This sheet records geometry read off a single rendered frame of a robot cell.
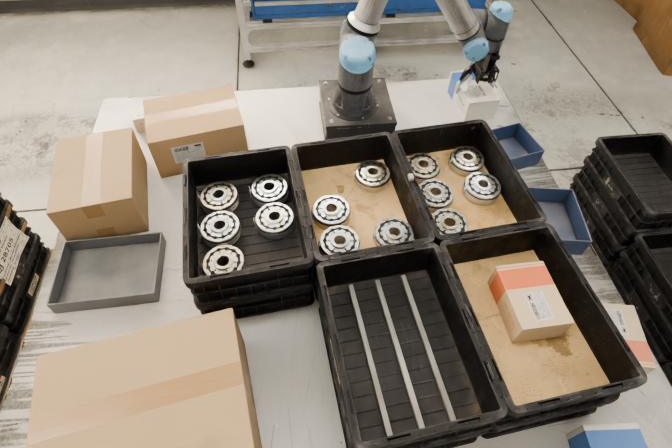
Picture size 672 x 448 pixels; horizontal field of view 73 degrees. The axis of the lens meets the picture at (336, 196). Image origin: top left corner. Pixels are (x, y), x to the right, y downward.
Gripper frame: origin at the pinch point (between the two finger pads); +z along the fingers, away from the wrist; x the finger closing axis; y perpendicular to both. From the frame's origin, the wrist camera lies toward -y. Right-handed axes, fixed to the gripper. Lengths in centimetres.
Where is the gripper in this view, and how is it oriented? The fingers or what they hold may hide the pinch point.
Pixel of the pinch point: (473, 90)
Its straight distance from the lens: 186.9
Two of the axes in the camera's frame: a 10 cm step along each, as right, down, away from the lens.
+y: 1.8, 7.6, -6.3
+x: 9.8, -1.2, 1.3
